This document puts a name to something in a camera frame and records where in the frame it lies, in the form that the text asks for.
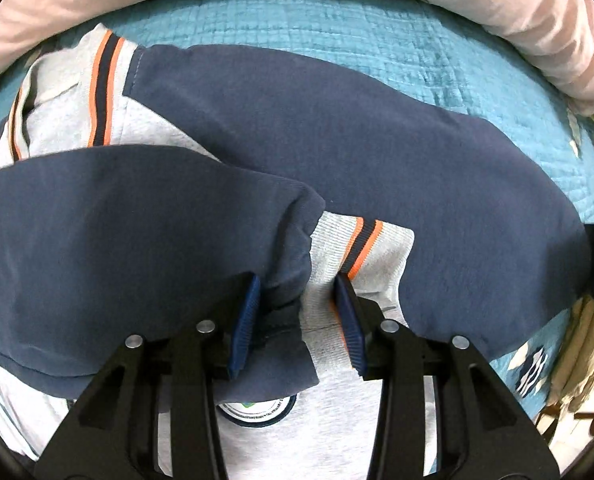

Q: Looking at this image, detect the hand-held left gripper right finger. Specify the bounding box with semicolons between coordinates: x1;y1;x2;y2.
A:
329;275;560;480

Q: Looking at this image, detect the grey and navy sweatshirt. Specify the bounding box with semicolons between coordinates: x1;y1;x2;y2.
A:
0;25;594;480

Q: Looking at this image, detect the pink pillow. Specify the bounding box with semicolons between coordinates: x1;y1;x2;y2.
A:
0;0;594;117

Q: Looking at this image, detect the teal quilted blanket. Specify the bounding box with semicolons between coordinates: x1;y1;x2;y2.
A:
0;0;594;413

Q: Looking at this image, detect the beige cloth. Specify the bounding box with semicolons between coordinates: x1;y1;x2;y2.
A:
549;292;594;413

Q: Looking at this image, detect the wooden furniture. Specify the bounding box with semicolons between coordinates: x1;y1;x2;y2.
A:
534;397;594;443

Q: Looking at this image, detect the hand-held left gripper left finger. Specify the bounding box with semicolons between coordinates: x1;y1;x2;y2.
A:
34;272;263;480

